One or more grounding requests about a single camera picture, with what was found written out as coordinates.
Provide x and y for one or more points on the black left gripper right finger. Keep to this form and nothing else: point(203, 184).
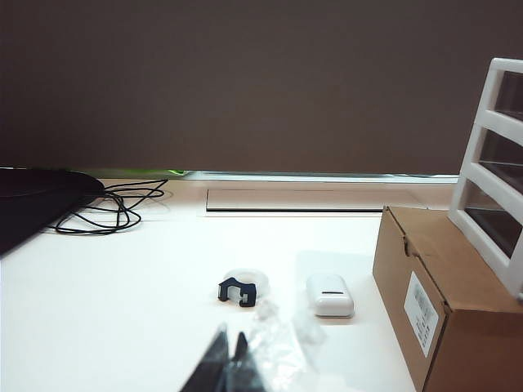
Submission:
point(243, 367)

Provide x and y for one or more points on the clear plastic bag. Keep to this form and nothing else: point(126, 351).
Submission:
point(278, 355)

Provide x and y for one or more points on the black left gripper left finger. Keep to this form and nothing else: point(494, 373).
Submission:
point(204, 367)

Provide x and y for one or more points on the black mouse pad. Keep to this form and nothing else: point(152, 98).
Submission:
point(32, 204)

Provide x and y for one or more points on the white plastic charger case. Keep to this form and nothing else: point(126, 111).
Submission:
point(327, 306)

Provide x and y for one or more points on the green edge strip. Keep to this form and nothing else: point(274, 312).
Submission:
point(175, 172)

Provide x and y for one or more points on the brown desk partition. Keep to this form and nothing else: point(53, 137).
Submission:
point(245, 81)

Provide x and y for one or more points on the white plastic drawer cabinet frame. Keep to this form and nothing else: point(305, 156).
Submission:
point(500, 122)

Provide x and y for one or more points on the brown cardboard box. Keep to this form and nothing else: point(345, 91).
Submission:
point(470, 347)

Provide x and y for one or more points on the transparent tape roll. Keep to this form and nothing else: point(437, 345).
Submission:
point(255, 277)

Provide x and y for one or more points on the dark plastic clip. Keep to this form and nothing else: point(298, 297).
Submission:
point(229, 283)

